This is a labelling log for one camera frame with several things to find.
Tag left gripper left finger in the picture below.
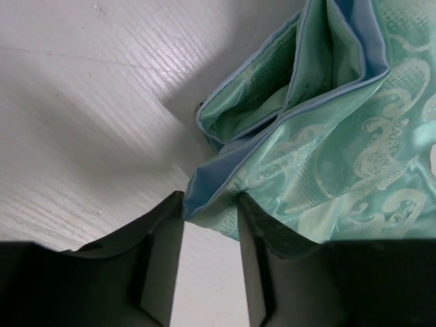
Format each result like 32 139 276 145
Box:
1 191 184 326

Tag green patterned cloth napkin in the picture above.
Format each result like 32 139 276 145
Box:
183 1 435 243

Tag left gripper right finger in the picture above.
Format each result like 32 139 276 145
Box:
237 193 435 326

